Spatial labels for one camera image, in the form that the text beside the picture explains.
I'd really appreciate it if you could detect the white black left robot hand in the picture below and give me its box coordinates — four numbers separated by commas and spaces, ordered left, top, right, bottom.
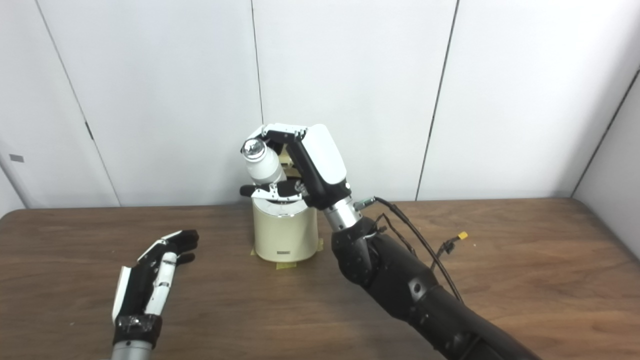
111, 229, 200, 348

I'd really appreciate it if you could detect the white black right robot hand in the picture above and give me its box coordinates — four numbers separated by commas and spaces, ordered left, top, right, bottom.
239, 123, 352, 211

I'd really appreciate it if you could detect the small white plastic bottle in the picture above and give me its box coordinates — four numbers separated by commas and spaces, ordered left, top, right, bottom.
241, 138, 287, 186

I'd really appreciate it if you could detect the cream-colored lidded bin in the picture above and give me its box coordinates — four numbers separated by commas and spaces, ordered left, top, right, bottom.
251, 150, 321, 264

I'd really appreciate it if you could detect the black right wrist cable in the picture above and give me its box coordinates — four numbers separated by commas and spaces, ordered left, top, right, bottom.
354, 196, 463, 302

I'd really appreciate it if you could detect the black cable with yellow connector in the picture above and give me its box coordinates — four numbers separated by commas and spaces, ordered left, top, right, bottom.
430, 231, 469, 271

